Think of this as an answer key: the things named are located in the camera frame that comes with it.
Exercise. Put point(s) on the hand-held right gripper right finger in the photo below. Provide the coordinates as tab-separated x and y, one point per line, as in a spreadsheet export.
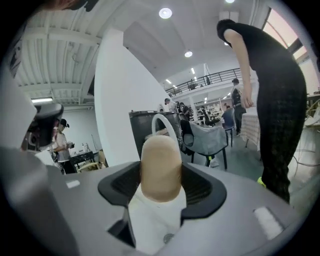
237	200

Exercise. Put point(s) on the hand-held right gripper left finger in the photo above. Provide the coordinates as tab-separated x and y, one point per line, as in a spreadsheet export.
87	195

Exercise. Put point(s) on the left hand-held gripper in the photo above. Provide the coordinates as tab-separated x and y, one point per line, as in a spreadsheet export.
31	137

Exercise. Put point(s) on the beige rounded cylinder object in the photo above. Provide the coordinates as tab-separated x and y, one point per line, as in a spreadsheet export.
160	170

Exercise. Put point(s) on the long ceiling light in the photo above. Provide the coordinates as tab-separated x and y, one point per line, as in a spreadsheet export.
42	100

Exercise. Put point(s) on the wooden chair brown seat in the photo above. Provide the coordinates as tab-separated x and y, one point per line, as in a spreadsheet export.
90	165

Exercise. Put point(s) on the black marble table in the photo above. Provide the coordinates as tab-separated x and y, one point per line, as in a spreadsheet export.
82	160

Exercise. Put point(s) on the chair with grey cover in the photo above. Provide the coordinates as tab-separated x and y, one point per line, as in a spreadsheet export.
207	140

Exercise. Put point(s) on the white sink basin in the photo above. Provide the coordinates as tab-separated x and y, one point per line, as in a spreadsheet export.
150	225

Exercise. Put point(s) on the table with checkered cloth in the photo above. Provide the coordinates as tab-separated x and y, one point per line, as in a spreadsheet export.
250	127

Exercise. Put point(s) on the metal sink drain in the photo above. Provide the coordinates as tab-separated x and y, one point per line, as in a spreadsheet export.
168	238

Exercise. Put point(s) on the black cabinet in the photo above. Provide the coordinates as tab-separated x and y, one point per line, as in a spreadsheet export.
140	135

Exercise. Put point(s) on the person's torso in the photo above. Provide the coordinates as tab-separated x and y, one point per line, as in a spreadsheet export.
18	50

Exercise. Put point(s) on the blue chair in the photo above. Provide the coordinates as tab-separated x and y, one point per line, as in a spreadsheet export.
228	117

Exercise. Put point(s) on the black office chair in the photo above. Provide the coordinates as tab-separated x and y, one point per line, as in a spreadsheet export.
211	120

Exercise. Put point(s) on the white curved faucet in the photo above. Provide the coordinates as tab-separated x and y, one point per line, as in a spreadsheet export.
172	130

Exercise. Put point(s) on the person's head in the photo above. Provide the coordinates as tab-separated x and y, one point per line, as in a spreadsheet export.
62	3

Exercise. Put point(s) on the black mezzanine railing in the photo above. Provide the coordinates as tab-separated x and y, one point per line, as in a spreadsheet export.
217	73

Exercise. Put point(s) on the round ceiling light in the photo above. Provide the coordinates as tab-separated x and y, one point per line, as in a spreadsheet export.
188	54
229	1
165	13

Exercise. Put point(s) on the large window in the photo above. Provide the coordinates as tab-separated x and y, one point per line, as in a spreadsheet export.
280	27

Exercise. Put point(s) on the black head-worn camera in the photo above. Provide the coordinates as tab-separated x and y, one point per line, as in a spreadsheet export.
91	5

